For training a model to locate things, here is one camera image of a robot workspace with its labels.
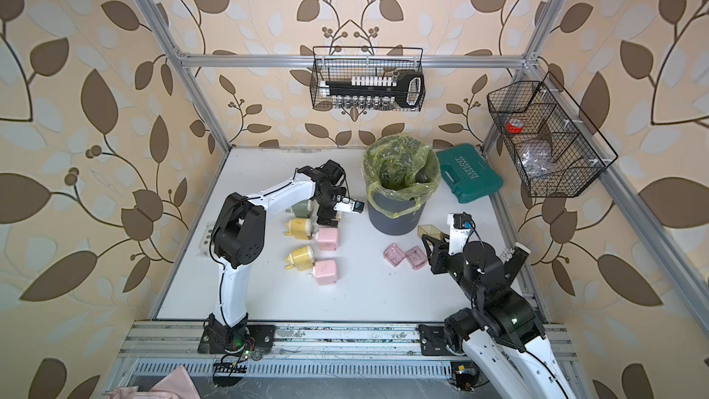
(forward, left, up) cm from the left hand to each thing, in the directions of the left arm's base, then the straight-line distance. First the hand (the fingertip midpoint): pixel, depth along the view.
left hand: (333, 203), depth 97 cm
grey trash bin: (-6, -24, -4) cm, 25 cm away
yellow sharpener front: (-21, +8, +1) cm, 22 cm away
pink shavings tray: (-18, -28, -5) cm, 34 cm away
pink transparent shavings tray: (-16, -21, -6) cm, 27 cm away
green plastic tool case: (+13, -51, +1) cm, 52 cm away
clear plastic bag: (-6, -55, +30) cm, 63 cm away
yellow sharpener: (-11, +10, +1) cm, 15 cm away
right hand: (-22, -28, +17) cm, 40 cm away
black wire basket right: (-2, -62, +29) cm, 69 cm away
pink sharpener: (-14, +1, +1) cm, 15 cm away
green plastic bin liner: (+4, -23, +15) cm, 27 cm away
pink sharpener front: (-25, 0, +1) cm, 25 cm away
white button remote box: (-16, +42, -6) cm, 46 cm away
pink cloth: (-51, +35, -6) cm, 63 cm away
